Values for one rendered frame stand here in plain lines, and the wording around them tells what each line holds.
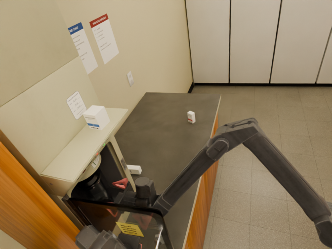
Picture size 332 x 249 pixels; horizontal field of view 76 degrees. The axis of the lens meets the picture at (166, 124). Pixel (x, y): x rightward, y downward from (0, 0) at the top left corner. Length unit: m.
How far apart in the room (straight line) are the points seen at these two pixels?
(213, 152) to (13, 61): 0.55
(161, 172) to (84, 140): 0.66
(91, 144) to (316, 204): 0.66
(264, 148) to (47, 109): 0.60
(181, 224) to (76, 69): 0.79
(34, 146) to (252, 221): 1.87
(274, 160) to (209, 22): 2.98
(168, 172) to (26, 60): 0.90
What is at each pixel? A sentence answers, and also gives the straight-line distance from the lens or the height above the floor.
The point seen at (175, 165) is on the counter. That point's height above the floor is 0.94.
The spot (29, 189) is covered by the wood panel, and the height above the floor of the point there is 1.57.
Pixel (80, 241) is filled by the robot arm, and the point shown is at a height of 1.41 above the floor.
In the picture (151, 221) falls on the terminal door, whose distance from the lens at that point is 0.66.
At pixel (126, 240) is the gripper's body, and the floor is 1.30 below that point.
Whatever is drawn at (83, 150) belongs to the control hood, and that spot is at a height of 1.51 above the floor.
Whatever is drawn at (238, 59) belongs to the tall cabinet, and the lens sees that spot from 3.61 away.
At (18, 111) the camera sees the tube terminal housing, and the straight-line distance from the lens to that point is 0.62.
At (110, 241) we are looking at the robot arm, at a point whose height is 1.48.
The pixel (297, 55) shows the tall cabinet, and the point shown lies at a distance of 3.65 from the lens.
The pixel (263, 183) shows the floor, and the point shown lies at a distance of 2.39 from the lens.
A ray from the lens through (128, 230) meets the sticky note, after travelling 0.77.
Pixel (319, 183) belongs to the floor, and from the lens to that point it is 2.55.
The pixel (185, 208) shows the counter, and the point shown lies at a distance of 1.12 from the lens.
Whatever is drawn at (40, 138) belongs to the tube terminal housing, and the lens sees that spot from 0.66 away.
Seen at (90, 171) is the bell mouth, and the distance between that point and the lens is 0.86.
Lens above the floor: 1.91
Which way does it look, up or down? 38 degrees down
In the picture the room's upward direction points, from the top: 12 degrees counter-clockwise
